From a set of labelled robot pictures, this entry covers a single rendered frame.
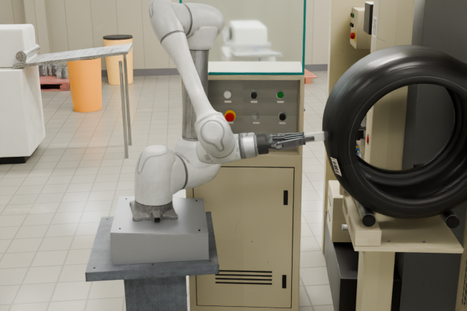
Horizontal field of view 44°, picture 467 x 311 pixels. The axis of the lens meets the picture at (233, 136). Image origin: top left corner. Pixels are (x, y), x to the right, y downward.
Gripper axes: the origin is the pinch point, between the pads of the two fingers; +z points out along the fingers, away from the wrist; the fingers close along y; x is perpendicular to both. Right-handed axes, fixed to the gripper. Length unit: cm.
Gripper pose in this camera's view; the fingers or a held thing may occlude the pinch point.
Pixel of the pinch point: (314, 137)
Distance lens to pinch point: 202.3
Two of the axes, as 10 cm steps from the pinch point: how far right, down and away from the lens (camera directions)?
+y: 0.7, -2.9, 9.6
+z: 9.9, -1.3, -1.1
